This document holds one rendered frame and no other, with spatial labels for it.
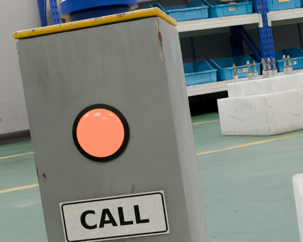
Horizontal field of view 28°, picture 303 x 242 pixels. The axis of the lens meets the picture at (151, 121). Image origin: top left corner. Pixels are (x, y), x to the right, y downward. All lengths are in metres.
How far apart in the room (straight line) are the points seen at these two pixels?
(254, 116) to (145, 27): 2.47
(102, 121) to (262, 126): 2.43
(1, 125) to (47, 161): 5.11
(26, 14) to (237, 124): 3.05
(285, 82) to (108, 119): 2.52
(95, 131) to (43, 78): 0.04
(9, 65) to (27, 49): 5.14
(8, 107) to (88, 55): 5.13
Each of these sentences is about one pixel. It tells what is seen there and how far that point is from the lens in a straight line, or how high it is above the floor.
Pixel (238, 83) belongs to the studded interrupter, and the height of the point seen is 0.24.
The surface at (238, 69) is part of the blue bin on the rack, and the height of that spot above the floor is 0.33.
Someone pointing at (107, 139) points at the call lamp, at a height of 0.26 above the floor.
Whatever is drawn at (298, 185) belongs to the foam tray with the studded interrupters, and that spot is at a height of 0.18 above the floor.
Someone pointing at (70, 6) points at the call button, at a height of 0.32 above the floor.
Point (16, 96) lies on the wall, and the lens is 5.42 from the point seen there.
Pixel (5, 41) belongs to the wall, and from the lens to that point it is 5.45.
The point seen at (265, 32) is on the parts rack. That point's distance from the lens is 5.37.
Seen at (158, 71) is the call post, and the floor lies 0.29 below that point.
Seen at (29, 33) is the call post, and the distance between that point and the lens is 0.29.
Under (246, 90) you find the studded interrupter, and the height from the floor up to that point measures 0.21.
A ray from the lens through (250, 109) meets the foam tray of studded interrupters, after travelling 2.75.
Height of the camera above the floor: 0.28
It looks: 3 degrees down
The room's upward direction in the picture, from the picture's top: 9 degrees counter-clockwise
